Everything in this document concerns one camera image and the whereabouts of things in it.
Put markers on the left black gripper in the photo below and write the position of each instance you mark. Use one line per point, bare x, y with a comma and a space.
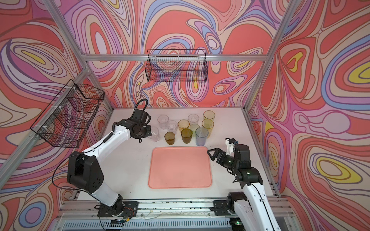
149, 132

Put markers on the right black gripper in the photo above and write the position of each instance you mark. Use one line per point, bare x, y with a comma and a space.
221, 157

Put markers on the clear glass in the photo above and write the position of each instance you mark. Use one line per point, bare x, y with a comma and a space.
163, 120
172, 126
193, 119
155, 134

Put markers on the brown glass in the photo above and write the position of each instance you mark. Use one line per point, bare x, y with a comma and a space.
170, 138

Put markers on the pink plastic tray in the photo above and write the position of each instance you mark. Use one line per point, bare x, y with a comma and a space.
180, 167

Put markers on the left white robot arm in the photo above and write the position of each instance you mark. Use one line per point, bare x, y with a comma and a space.
84, 170

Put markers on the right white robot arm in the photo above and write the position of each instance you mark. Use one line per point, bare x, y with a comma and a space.
251, 205

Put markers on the blue tinted glass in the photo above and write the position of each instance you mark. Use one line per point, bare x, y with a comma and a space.
201, 136

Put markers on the yellow green glass right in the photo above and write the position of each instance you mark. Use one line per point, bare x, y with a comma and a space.
209, 125

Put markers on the light green glass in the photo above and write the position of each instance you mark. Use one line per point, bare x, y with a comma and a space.
193, 128

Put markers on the olive glass front centre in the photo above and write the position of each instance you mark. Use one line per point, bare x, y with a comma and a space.
186, 135

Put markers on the yellow glass back right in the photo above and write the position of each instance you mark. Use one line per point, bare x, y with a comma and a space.
209, 114

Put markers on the amber glass middle row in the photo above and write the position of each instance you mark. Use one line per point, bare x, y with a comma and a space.
183, 124

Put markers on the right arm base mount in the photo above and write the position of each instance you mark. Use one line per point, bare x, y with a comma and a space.
222, 208

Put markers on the left black wire basket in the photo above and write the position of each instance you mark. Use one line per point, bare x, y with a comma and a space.
69, 119

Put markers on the black wire basket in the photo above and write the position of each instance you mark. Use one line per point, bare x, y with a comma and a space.
69, 119
177, 65

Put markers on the back black wire basket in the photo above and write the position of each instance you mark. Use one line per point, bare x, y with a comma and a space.
177, 65

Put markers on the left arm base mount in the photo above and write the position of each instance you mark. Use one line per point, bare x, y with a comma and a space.
125, 209

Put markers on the aluminium front rail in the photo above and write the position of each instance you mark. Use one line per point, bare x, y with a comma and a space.
199, 214

